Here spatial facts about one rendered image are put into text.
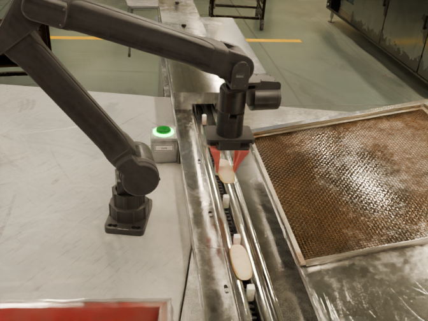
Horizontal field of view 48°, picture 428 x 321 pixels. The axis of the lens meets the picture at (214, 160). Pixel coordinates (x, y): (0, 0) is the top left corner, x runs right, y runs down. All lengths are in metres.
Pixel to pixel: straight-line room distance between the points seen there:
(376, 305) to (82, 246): 0.58
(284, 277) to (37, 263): 0.49
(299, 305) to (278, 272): 0.09
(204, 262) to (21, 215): 0.45
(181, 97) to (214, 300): 0.78
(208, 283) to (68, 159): 0.60
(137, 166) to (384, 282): 0.51
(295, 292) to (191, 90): 0.77
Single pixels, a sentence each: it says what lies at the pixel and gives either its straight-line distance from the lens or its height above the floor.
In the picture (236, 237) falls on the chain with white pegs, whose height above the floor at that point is 0.87.
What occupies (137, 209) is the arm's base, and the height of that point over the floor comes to 0.87.
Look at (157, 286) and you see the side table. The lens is 0.96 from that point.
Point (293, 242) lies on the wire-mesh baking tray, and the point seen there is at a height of 0.89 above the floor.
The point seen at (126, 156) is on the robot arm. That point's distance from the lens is 0.98.
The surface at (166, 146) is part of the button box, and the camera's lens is 1.29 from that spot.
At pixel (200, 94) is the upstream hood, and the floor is 0.91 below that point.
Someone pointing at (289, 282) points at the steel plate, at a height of 0.82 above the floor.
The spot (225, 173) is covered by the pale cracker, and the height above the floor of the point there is 0.93.
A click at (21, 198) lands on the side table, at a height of 0.82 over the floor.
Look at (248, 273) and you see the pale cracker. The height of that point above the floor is 0.86.
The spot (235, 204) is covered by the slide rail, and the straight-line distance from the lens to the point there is 1.12.
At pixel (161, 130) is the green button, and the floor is 0.91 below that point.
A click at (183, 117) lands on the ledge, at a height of 0.86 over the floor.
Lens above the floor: 1.51
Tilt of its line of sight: 31 degrees down
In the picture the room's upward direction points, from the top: 4 degrees clockwise
